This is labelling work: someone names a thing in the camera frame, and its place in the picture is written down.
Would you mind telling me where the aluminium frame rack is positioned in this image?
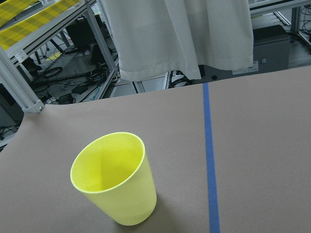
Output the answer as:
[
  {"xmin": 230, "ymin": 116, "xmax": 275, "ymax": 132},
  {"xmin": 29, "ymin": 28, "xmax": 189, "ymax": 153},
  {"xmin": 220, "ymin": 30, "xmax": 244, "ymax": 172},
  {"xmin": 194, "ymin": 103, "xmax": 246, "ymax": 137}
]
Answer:
[{"xmin": 0, "ymin": 0, "xmax": 146, "ymax": 114}]

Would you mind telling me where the white hanging cloth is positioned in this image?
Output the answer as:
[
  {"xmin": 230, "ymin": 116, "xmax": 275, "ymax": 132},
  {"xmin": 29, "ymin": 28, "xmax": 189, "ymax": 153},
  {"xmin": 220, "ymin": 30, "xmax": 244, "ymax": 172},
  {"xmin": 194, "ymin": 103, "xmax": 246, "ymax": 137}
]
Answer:
[{"xmin": 101, "ymin": 0, "xmax": 253, "ymax": 82}]

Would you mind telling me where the yellow plastic cup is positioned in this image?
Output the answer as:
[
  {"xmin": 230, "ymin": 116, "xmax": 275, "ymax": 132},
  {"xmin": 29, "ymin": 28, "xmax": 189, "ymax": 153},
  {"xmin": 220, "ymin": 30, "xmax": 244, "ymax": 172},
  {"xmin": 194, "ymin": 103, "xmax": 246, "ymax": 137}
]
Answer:
[{"xmin": 70, "ymin": 132, "xmax": 157, "ymax": 226}]

